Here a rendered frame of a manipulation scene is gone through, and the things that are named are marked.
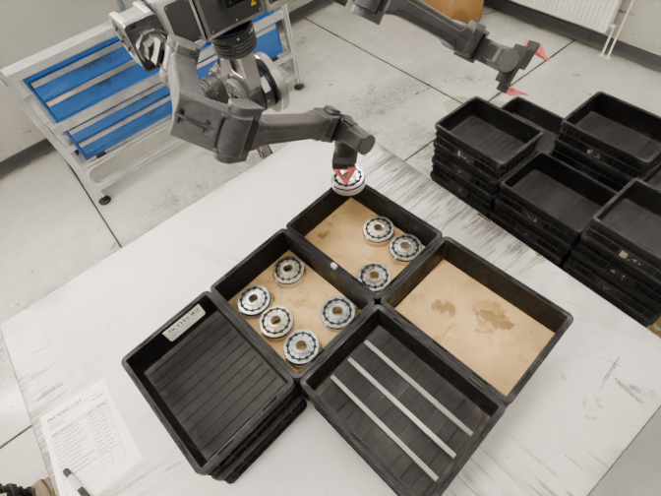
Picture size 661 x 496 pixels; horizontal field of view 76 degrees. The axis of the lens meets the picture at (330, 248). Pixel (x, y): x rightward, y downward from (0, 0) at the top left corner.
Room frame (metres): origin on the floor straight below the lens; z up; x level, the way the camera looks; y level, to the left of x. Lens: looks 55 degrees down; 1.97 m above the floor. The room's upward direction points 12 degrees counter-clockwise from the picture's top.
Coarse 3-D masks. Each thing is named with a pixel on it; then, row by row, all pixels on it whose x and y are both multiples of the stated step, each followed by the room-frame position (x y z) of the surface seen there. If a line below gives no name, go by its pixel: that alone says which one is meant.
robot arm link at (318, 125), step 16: (240, 112) 0.63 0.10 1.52; (256, 112) 0.65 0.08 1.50; (320, 112) 0.87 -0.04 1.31; (256, 128) 0.65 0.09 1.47; (272, 128) 0.68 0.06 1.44; (288, 128) 0.72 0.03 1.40; (304, 128) 0.77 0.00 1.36; (320, 128) 0.81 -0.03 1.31; (256, 144) 0.64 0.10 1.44; (224, 160) 0.60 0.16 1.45; (240, 160) 0.62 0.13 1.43
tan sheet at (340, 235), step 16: (352, 208) 0.95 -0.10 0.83; (320, 224) 0.91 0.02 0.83; (336, 224) 0.89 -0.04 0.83; (352, 224) 0.88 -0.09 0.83; (320, 240) 0.84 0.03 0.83; (336, 240) 0.83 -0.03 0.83; (352, 240) 0.82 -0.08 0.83; (336, 256) 0.77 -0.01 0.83; (352, 256) 0.75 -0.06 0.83; (368, 256) 0.74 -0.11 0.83; (384, 256) 0.73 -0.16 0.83; (352, 272) 0.70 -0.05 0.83
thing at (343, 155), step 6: (336, 144) 0.90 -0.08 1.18; (342, 144) 0.89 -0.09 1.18; (336, 150) 0.90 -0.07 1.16; (342, 150) 0.89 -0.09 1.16; (348, 150) 0.88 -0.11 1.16; (354, 150) 0.90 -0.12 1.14; (336, 156) 0.89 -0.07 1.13; (342, 156) 0.89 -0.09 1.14; (348, 156) 0.88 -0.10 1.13; (354, 156) 0.88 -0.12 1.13; (336, 162) 0.87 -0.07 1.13; (342, 162) 0.87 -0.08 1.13; (348, 162) 0.86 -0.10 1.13; (354, 162) 0.86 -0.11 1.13
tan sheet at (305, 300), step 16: (272, 288) 0.70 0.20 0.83; (288, 288) 0.68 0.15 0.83; (304, 288) 0.67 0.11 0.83; (320, 288) 0.66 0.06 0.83; (272, 304) 0.64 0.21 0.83; (288, 304) 0.63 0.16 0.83; (304, 304) 0.62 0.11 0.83; (320, 304) 0.61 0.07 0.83; (256, 320) 0.60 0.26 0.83; (304, 320) 0.57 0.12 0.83; (320, 320) 0.56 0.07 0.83; (320, 336) 0.51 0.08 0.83
